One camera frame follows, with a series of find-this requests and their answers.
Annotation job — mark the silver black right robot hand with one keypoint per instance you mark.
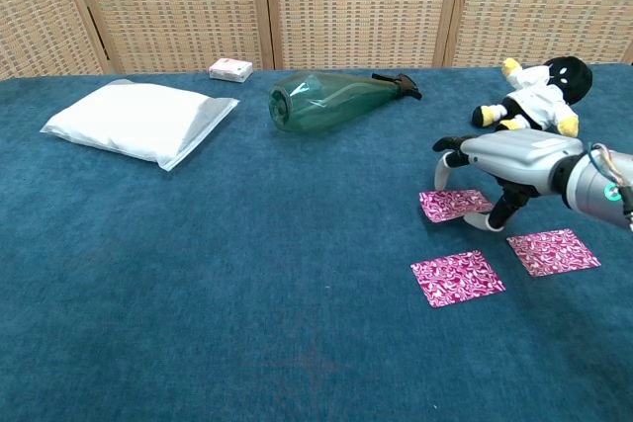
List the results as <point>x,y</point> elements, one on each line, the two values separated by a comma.
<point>519,157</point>

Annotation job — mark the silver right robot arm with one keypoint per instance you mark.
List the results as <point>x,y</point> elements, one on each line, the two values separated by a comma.
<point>588,185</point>

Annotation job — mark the black-headed plush doll white coat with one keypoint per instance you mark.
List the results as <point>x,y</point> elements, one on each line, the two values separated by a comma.
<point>536,96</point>

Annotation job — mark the woven wood-framed screen panel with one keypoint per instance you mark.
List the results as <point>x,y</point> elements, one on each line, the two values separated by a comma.
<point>34,7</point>
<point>173,7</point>
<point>361,7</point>
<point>544,7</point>

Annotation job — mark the green transparent spray bottle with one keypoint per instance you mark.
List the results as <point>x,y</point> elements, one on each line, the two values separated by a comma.
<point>326,106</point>

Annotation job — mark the blue felt table mat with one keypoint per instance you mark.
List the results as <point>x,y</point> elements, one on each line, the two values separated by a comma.
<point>247,269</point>

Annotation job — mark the white filled plastic zip bag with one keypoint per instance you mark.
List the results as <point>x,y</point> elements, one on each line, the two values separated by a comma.
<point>138,118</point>

